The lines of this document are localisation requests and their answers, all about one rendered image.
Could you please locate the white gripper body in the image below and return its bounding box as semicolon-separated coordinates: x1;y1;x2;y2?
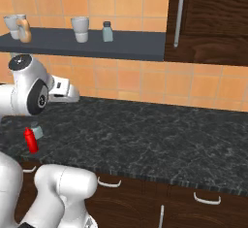
48;81;81;104

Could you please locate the grey shaker with dark cap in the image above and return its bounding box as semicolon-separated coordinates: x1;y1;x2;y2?
102;20;114;44
30;121;45;141

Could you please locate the red condiment bottle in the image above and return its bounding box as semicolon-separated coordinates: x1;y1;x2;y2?
23;126;40;154

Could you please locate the dark brown lower cabinet door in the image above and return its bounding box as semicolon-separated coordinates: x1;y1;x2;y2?
84;196;170;228

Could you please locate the dark brown cabinet door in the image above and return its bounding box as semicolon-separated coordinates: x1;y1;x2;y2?
84;196;170;228
163;0;248;67

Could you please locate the dark brown drawer front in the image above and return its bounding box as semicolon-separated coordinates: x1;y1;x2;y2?
91;172;170;207
14;160;43;221
167;184;248;228

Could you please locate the dark grey wall shelf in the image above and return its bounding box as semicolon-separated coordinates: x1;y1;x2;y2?
0;26;167;62

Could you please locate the white drawer handle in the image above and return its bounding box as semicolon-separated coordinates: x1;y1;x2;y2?
193;191;223;206
21;165;38;175
96;176;123;189

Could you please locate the silver cabinet door handle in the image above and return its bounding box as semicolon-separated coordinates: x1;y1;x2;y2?
172;0;186;49

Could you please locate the white lower door handle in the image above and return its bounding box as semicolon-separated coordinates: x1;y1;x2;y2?
157;204;166;228

